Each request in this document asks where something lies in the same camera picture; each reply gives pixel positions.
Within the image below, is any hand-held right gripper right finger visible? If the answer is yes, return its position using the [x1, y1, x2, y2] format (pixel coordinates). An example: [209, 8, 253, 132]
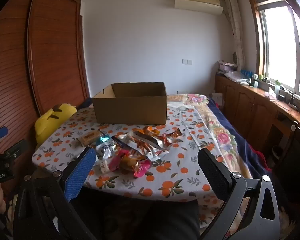
[197, 148, 281, 240]

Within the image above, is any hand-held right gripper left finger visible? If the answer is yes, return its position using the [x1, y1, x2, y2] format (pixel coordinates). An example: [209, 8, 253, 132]
[13, 146, 97, 240]

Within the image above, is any small white snack packet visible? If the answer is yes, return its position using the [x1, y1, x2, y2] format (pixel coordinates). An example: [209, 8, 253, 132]
[99, 161, 111, 173]

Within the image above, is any silver blue snack packet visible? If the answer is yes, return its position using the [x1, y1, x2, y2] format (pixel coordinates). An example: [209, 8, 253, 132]
[95, 140, 123, 159]

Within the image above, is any clear sesame bar packet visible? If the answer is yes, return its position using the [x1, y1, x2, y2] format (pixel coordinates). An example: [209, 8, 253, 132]
[77, 129, 103, 147]

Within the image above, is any pink snack packet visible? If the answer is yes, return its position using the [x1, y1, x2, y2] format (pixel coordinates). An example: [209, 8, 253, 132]
[108, 149, 130, 172]
[132, 160, 152, 178]

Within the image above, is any brown bread packet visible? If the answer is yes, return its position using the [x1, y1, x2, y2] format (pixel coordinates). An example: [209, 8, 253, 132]
[120, 154, 148, 173]

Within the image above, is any small orange snack packet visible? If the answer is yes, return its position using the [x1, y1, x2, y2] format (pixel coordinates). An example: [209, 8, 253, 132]
[142, 126, 161, 137]
[162, 127, 183, 146]

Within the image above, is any large silver orange snack packet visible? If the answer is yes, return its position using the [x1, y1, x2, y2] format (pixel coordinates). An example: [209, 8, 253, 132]
[115, 131, 171, 161]

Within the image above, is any brown cardboard box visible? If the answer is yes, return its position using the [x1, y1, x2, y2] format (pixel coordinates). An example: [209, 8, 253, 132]
[92, 82, 168, 125]

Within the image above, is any yellow plush toy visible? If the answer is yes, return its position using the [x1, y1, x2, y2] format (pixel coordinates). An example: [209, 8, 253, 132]
[34, 103, 78, 150]

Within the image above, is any wooden window cabinet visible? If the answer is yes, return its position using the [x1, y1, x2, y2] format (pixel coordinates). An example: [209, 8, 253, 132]
[214, 74, 300, 155]

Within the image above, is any black chair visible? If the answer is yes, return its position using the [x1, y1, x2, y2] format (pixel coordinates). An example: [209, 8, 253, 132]
[270, 121, 300, 230]

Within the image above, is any wooden slatted wardrobe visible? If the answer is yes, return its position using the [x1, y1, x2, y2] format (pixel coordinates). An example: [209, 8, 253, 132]
[0, 0, 92, 195]

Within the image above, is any clear plastic bag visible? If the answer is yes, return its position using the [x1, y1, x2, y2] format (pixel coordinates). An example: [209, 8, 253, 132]
[227, 71, 251, 83]

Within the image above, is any pink box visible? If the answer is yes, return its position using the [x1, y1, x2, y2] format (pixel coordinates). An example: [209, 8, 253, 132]
[219, 60, 238, 74]

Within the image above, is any wooden framed window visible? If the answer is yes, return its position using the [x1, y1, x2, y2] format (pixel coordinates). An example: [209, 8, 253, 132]
[247, 0, 300, 103]

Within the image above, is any pale patterned curtain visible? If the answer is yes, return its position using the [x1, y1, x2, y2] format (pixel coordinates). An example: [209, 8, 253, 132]
[224, 0, 246, 72]

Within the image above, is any wall air conditioner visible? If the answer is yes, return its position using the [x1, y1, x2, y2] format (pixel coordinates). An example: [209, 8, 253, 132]
[174, 0, 223, 14]

